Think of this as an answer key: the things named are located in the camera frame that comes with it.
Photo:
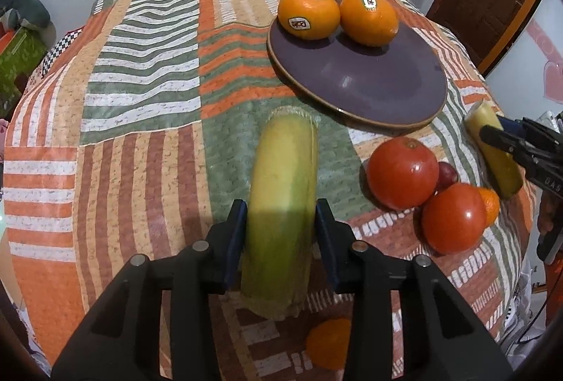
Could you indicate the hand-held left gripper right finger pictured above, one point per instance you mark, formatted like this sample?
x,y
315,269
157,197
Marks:
x,y
324,233

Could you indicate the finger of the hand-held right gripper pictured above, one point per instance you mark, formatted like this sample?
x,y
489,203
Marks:
x,y
512,125
499,139

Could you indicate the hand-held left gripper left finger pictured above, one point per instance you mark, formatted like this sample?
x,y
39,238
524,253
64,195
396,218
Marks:
x,y
237,233

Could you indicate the small yellow banana piece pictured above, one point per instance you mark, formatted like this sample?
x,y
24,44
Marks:
x,y
486,119

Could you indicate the large yellow-green banana piece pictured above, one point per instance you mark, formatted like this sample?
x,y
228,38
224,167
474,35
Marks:
x,y
283,187

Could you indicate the purple grape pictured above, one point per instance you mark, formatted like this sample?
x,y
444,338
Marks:
x,y
447,176

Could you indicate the small orange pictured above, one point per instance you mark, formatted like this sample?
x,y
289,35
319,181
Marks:
x,y
327,345
491,207

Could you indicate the red tomato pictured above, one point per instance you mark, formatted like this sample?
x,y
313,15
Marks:
x,y
402,174
453,218

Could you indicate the dark purple plate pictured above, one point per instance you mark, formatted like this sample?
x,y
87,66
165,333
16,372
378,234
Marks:
x,y
374,77

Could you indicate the person's right hand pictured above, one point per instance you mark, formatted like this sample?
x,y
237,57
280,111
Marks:
x,y
544,211

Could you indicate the white wardrobe door with hearts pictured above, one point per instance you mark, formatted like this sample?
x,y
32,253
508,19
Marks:
x,y
528,64

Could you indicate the striped patchwork blanket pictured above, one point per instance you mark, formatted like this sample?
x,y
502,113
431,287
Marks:
x,y
145,134

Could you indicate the large orange with sticker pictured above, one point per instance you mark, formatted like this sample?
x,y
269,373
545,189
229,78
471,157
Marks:
x,y
308,9
369,22

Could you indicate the black and white checkered cloth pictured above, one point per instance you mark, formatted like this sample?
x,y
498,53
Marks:
x,y
59,48

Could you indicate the green storage box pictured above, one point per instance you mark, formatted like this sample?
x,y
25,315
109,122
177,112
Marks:
x,y
20,59

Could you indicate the grey plush toy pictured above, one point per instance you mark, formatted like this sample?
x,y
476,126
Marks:
x,y
24,4

